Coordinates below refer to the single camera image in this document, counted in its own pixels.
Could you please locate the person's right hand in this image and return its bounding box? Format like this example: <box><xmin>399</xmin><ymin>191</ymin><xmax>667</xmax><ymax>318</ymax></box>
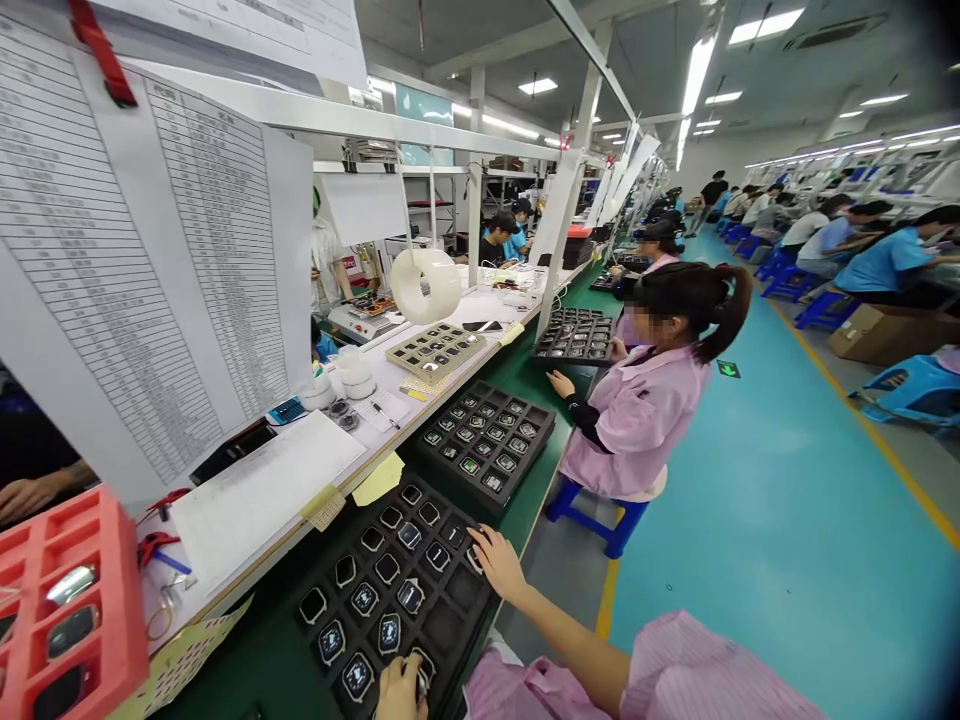
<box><xmin>466</xmin><ymin>523</ymin><xmax>531</xmax><ymax>601</ymax></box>

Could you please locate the person's left hand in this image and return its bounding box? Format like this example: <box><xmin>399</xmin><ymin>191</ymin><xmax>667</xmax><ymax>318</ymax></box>
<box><xmin>373</xmin><ymin>652</ymin><xmax>433</xmax><ymax>720</ymax></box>

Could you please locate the silver smartwatch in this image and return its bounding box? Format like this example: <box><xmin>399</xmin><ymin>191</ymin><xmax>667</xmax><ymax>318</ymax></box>
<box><xmin>401</xmin><ymin>646</ymin><xmax>439</xmax><ymax>706</ymax></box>

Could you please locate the black tray of lit watches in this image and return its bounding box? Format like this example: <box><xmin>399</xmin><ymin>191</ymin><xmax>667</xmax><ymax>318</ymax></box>
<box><xmin>292</xmin><ymin>472</ymin><xmax>505</xmax><ymax>720</ymax></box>

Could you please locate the black tray of small watches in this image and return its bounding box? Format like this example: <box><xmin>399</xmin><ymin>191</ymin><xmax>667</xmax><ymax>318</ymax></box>
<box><xmin>414</xmin><ymin>378</ymin><xmax>558</xmax><ymax>520</ymax></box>

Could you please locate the person's body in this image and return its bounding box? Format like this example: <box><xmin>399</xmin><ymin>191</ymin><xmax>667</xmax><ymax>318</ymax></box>
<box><xmin>461</xmin><ymin>646</ymin><xmax>628</xmax><ymax>720</ymax></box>

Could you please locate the blue plastic stool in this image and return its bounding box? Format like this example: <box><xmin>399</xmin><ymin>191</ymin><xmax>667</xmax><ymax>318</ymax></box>
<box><xmin>544</xmin><ymin>478</ymin><xmax>651</xmax><ymax>561</ymax></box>
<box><xmin>847</xmin><ymin>354</ymin><xmax>960</xmax><ymax>442</ymax></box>

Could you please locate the yellow sticky note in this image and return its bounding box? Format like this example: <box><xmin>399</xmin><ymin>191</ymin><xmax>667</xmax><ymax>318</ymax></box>
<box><xmin>351</xmin><ymin>451</ymin><xmax>407</xmax><ymax>508</ymax></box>

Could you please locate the beige perforated tape piece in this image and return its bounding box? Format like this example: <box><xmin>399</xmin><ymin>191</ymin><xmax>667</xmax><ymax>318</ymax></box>
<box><xmin>299</xmin><ymin>483</ymin><xmax>347</xmax><ymax>533</ymax></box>

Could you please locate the small note sheet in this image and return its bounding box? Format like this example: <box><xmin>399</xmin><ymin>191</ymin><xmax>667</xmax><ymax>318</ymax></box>
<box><xmin>351</xmin><ymin>388</ymin><xmax>413</xmax><ymax>434</ymax></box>

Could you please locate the green antistatic mat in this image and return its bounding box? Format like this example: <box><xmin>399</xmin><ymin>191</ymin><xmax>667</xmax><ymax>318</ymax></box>
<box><xmin>149</xmin><ymin>254</ymin><xmax>639</xmax><ymax>720</ymax></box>

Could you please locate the beige tray of watches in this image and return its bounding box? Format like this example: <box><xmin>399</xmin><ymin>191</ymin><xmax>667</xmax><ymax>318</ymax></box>
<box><xmin>384</xmin><ymin>322</ymin><xmax>487</xmax><ymax>376</ymax></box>

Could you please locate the white plastic cup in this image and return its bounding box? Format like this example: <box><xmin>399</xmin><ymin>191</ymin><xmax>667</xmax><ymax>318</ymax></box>
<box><xmin>299</xmin><ymin>367</ymin><xmax>336</xmax><ymax>412</ymax></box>
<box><xmin>333</xmin><ymin>346</ymin><xmax>377</xmax><ymax>400</ymax></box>

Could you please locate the yellow dotted sheet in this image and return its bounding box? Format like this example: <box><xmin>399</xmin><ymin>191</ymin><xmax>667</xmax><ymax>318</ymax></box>
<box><xmin>110</xmin><ymin>594</ymin><xmax>257</xmax><ymax>720</ymax></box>

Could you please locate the white form sheet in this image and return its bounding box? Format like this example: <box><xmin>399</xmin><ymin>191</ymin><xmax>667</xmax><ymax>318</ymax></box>
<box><xmin>172</xmin><ymin>408</ymin><xmax>369</xmax><ymax>599</ymax></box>

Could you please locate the white raised shelf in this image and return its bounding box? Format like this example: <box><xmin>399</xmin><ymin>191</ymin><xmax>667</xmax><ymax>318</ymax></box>
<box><xmin>133</xmin><ymin>258</ymin><xmax>601</xmax><ymax>655</ymax></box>

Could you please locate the grey machine with red button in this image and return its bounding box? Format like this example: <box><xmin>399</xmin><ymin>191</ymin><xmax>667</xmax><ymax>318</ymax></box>
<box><xmin>328</xmin><ymin>290</ymin><xmax>407</xmax><ymax>346</ymax></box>

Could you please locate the large white tape roll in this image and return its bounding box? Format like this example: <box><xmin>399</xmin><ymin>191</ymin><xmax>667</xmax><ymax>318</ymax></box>
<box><xmin>389</xmin><ymin>247</ymin><xmax>461</xmax><ymax>326</ymax></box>

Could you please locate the black flat box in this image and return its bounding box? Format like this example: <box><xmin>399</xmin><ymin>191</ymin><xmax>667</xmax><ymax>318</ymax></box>
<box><xmin>188</xmin><ymin>419</ymin><xmax>280</xmax><ymax>486</ymax></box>

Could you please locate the red spring clip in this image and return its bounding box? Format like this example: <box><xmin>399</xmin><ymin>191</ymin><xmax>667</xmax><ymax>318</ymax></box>
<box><xmin>137</xmin><ymin>530</ymin><xmax>182</xmax><ymax>573</ymax></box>
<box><xmin>137</xmin><ymin>487</ymin><xmax>193</xmax><ymax>524</ymax></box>

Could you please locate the red foam tray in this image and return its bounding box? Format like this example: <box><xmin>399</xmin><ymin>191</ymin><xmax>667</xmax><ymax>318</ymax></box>
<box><xmin>0</xmin><ymin>483</ymin><xmax>151</xmax><ymax>720</ymax></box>

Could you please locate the dark watch with grey rim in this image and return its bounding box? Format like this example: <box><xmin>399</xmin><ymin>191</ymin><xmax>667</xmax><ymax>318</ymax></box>
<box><xmin>46</xmin><ymin>605</ymin><xmax>101</xmax><ymax>661</ymax></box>

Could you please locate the silver watch case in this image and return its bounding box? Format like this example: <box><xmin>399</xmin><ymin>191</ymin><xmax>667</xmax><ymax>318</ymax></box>
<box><xmin>44</xmin><ymin>566</ymin><xmax>97</xmax><ymax>607</ymax></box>

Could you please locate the row of blue stools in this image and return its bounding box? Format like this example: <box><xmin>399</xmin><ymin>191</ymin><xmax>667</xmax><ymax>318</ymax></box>
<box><xmin>716</xmin><ymin>215</ymin><xmax>864</xmax><ymax>331</ymax></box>

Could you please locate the hanging printed table sheet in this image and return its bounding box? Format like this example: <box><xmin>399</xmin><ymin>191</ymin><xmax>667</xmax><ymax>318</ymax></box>
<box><xmin>0</xmin><ymin>14</ymin><xmax>316</xmax><ymax>505</ymax></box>

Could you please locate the cardboard box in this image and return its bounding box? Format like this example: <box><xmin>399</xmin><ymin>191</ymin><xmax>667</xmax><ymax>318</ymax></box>
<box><xmin>826</xmin><ymin>302</ymin><xmax>960</xmax><ymax>368</ymax></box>

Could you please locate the long ceiling light strip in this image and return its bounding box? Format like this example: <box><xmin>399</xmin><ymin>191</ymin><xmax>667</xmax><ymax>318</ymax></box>
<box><xmin>674</xmin><ymin>33</ymin><xmax>719</xmax><ymax>172</ymax></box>

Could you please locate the hanging white paper sheet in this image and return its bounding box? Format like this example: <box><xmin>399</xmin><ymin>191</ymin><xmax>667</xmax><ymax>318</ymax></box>
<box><xmin>89</xmin><ymin>0</ymin><xmax>369</xmax><ymax>95</ymax></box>

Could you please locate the white workbench frame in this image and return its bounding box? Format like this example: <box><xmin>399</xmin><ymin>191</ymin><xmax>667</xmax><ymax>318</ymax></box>
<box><xmin>119</xmin><ymin>0</ymin><xmax>680</xmax><ymax>325</ymax></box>

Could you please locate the red strap clip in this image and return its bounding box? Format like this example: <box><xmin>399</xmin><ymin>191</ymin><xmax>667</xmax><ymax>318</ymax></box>
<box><xmin>68</xmin><ymin>0</ymin><xmax>140</xmax><ymax>110</ymax></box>

